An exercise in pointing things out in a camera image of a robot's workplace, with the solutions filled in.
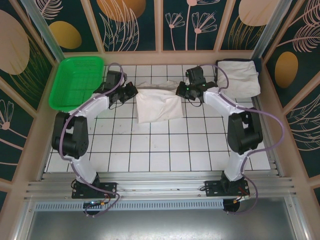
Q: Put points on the cream t-shirt with black print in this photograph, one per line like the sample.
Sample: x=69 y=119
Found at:
x=160 y=107

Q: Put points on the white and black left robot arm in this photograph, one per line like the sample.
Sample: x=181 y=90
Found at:
x=82 y=165

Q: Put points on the green plastic basket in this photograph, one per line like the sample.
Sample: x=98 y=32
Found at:
x=75 y=82

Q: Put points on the folded cream t-shirt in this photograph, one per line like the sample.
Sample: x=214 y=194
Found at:
x=240 y=77

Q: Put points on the grey metal sheet panel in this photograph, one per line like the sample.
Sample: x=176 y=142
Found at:
x=160 y=226

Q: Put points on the aluminium corner post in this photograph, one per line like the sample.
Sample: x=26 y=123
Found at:
x=42 y=27
x=271 y=25

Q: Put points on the aluminium rail frame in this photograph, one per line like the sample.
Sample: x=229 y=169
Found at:
x=160 y=181

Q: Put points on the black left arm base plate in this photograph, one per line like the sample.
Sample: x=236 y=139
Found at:
x=110 y=190

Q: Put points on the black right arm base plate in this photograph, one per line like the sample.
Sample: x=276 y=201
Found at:
x=212 y=188

